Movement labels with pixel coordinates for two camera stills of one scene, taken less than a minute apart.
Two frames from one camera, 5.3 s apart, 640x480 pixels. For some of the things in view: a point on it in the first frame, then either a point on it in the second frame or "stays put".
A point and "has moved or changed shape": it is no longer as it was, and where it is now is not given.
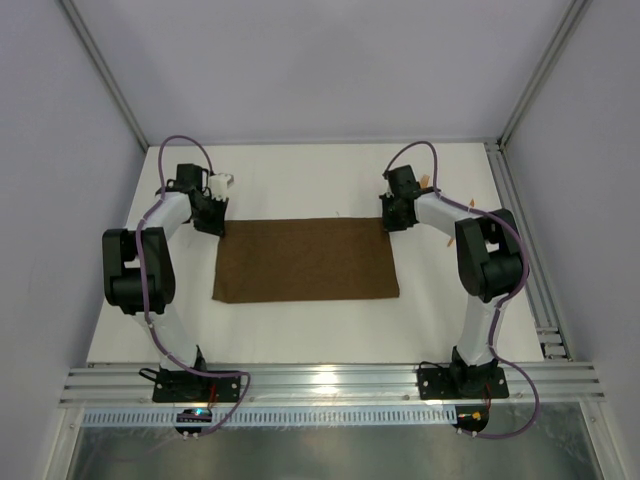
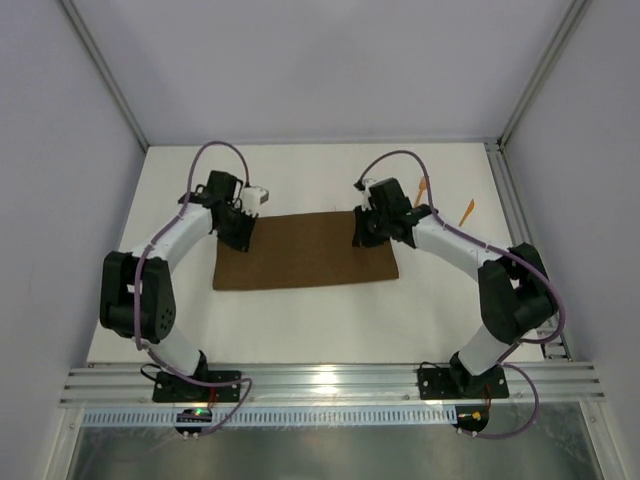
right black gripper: x=395 y=212 to x=370 y=226
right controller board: x=472 y=418 stays put
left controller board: x=192 y=415 stays put
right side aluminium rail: x=548 y=324 stays put
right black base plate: x=462 y=381 stays put
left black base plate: x=183 y=386 stays put
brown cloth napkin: x=263 y=260 has moved or changed shape
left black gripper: x=211 y=215 to x=235 y=225
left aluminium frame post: x=101 y=63 stays put
